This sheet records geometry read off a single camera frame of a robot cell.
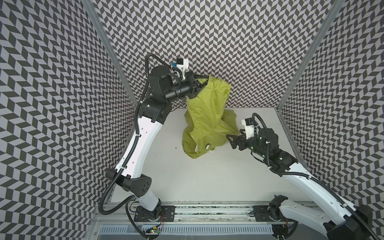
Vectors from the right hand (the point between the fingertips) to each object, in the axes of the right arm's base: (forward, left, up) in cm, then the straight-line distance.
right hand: (235, 131), depth 73 cm
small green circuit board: (-38, +39, -22) cm, 59 cm away
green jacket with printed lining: (+2, +14, +5) cm, 15 cm away
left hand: (+3, +13, +30) cm, 32 cm away
